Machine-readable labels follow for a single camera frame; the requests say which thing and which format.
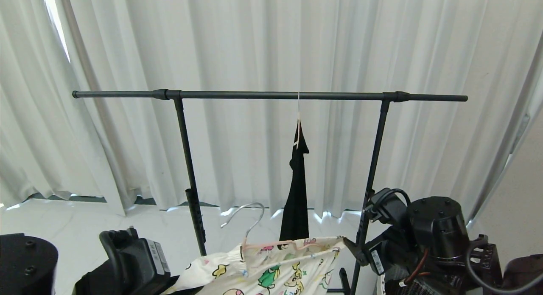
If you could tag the black clothes rack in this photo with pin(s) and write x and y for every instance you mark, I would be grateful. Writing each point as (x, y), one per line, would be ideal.
(275, 95)

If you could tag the black garment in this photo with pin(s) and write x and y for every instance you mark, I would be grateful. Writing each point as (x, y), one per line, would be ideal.
(295, 201)

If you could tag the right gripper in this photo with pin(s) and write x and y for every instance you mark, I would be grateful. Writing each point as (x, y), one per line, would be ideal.
(394, 257)

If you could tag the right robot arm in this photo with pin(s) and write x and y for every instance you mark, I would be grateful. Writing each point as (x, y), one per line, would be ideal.
(437, 227)

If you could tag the cream printed garment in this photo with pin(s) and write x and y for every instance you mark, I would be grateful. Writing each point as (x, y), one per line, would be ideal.
(275, 273)

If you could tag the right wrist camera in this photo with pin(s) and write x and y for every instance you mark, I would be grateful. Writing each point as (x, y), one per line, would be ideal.
(384, 212)

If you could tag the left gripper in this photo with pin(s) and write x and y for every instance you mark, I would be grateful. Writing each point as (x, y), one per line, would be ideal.
(138, 261)

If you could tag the white curtain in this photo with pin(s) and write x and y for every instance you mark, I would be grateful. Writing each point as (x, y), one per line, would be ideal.
(212, 40)

